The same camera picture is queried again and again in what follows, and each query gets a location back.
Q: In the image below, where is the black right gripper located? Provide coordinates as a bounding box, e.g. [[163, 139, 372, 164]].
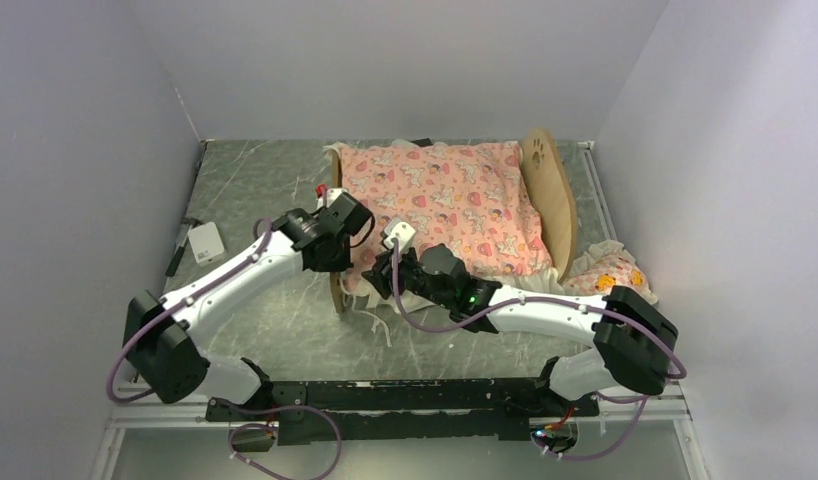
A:
[[362, 245, 454, 311]]

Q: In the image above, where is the pink unicorn print mattress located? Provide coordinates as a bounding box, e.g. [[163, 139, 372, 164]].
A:
[[322, 139, 560, 347]]

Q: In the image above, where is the wooden pet bed frame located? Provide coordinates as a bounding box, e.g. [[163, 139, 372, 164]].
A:
[[326, 128, 580, 317]]

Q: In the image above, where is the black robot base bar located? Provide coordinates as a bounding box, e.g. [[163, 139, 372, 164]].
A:
[[205, 378, 599, 446]]

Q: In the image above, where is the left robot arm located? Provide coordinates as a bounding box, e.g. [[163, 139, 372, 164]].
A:
[[118, 188, 375, 420]]

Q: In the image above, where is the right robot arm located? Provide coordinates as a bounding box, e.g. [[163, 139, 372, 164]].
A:
[[362, 245, 687, 415]]

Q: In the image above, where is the white small box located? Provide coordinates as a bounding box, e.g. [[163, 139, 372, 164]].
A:
[[187, 222, 226, 267]]

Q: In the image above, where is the black rectangular box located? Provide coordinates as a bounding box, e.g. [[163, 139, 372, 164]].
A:
[[410, 138, 434, 147]]

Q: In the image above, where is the black marker pen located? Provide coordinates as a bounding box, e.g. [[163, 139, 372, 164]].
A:
[[165, 217, 203, 278]]

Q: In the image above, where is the pink checkered duck pillow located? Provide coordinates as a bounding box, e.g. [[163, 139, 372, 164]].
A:
[[561, 240, 658, 305]]

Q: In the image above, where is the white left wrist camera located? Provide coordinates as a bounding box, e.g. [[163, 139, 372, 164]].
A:
[[316, 184, 347, 209]]

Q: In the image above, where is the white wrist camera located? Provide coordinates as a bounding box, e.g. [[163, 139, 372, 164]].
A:
[[380, 217, 417, 251], [316, 184, 347, 209]]

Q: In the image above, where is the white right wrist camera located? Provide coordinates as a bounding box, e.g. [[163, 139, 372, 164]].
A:
[[380, 217, 417, 251]]

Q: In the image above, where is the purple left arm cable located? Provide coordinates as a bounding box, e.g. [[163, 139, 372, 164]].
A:
[[105, 218, 344, 480]]

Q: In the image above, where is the aluminium rail at table edge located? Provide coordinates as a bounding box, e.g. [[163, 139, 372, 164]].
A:
[[577, 141, 618, 241]]

